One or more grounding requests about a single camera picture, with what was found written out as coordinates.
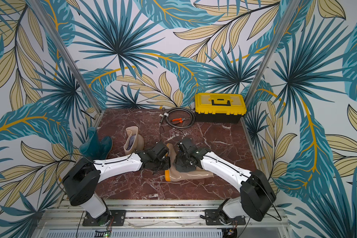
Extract left aluminium corner post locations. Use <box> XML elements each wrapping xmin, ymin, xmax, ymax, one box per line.
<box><xmin>28</xmin><ymin>0</ymin><xmax>102</xmax><ymax>114</ymax></box>

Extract teal rubber boot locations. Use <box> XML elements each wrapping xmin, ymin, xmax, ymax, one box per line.
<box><xmin>79</xmin><ymin>127</ymin><xmax>113</xmax><ymax>161</ymax></box>

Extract coiled black cable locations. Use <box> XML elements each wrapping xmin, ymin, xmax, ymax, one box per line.
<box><xmin>158</xmin><ymin>107</ymin><xmax>196</xmax><ymax>129</ymax></box>

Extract aluminium corner post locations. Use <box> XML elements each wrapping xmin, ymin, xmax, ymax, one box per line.
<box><xmin>28</xmin><ymin>0</ymin><xmax>102</xmax><ymax>114</ymax></box>
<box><xmin>245</xmin><ymin>0</ymin><xmax>300</xmax><ymax>106</ymax></box>

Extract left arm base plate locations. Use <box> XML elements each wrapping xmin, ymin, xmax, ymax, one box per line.
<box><xmin>82</xmin><ymin>210</ymin><xmax>126</xmax><ymax>227</ymax></box>

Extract red handled pliers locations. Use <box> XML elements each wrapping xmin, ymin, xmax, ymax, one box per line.
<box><xmin>171</xmin><ymin>118</ymin><xmax>188</xmax><ymax>125</ymax></box>

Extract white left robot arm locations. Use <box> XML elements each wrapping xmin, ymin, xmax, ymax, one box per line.
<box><xmin>62</xmin><ymin>142</ymin><xmax>171</xmax><ymax>226</ymax></box>

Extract yellow and black toolbox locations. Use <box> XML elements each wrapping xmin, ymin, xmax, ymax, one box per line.
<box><xmin>195</xmin><ymin>93</ymin><xmax>247</xmax><ymax>124</ymax></box>

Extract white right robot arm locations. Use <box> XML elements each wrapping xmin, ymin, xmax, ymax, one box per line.
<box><xmin>177</xmin><ymin>137</ymin><xmax>276</xmax><ymax>224</ymax></box>

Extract beige rubber boot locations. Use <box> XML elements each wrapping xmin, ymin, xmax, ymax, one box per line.
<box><xmin>124</xmin><ymin>126</ymin><xmax>144</xmax><ymax>155</ymax></box>
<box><xmin>165</xmin><ymin>143</ymin><xmax>214</xmax><ymax>182</ymax></box>

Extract right aluminium corner post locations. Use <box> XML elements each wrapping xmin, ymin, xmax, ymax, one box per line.
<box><xmin>245</xmin><ymin>0</ymin><xmax>300</xmax><ymax>106</ymax></box>

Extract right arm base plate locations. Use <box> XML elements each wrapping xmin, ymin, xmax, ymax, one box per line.
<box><xmin>200</xmin><ymin>209</ymin><xmax>246</xmax><ymax>226</ymax></box>

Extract aluminium mounting rail frame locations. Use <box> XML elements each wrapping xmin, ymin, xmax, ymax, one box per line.
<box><xmin>32</xmin><ymin>198</ymin><xmax>295</xmax><ymax>238</ymax></box>

